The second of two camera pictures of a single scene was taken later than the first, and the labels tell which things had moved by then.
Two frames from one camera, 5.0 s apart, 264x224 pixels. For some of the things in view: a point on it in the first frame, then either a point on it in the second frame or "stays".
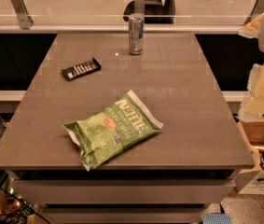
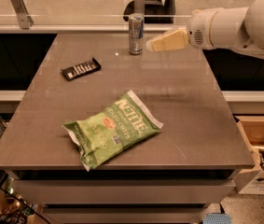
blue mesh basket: (217, 218) stays
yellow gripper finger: (263, 90) → (199, 34)
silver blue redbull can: (136, 35) stays
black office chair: (155, 10) stays
